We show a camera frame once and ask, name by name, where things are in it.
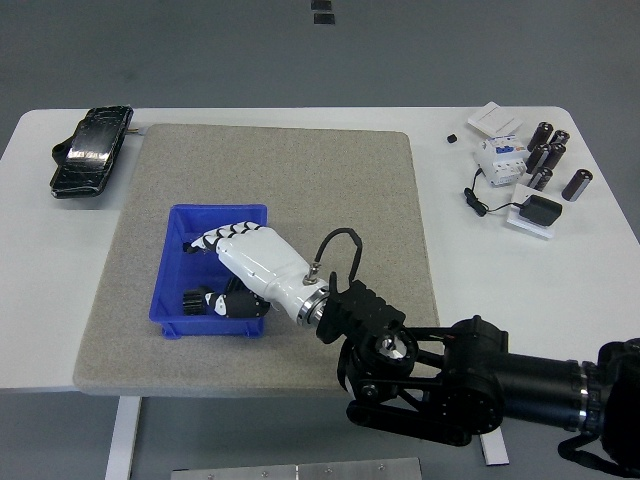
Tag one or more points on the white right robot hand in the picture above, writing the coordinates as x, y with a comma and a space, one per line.
260, 255

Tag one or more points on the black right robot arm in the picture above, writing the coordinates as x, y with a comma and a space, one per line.
365, 310

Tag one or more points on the blue plastic box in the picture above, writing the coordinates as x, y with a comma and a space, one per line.
195, 275

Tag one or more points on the grey-brown felt mat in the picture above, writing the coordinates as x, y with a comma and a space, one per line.
280, 170

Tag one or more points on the black wrapped battery pack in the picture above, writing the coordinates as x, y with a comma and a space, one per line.
90, 150

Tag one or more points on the white table leg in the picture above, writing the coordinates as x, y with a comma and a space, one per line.
122, 440
494, 449

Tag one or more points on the white circuit breaker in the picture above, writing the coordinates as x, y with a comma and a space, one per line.
500, 162

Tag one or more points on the white square plate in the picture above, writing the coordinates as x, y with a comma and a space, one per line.
517, 217

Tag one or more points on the black power adapter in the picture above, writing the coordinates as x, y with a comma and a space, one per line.
540, 210

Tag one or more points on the dark brown cylindrical capacitor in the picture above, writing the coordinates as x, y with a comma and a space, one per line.
555, 156
560, 136
577, 185
541, 136
537, 157
541, 178

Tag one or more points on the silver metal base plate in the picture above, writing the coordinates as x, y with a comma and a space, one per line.
295, 471

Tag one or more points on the white wall switch plate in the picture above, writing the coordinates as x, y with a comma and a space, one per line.
492, 120

